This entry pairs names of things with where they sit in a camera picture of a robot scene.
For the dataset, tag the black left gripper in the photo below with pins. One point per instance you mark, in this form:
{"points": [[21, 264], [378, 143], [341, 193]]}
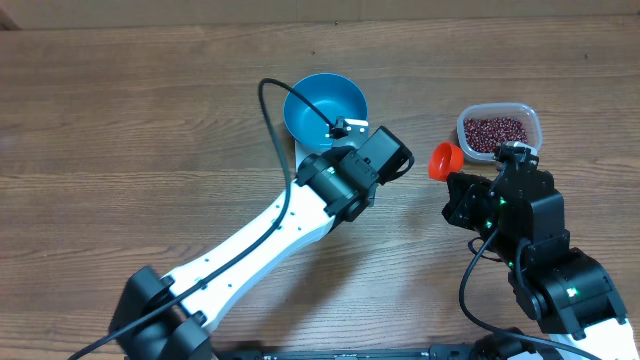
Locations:
{"points": [[374, 199]]}

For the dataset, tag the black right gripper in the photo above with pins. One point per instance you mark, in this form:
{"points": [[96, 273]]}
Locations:
{"points": [[469, 196]]}

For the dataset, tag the red scoop blue handle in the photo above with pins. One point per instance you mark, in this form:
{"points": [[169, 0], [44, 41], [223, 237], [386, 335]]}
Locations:
{"points": [[447, 158]]}

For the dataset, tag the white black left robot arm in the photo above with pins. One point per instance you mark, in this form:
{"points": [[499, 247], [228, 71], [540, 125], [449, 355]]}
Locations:
{"points": [[173, 316]]}

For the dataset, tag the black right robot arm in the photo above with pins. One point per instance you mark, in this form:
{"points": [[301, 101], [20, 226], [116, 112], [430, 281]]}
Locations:
{"points": [[519, 216]]}

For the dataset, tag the white digital kitchen scale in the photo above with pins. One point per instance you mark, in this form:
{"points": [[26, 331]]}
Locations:
{"points": [[301, 152]]}

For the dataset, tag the red adzuki beans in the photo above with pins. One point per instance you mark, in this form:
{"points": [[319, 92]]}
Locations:
{"points": [[485, 135]]}

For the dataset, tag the clear plastic food container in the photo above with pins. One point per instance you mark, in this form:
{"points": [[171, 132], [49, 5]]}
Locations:
{"points": [[524, 113]]}

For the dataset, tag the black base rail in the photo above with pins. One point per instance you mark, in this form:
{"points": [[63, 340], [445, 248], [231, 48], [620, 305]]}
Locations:
{"points": [[390, 352]]}

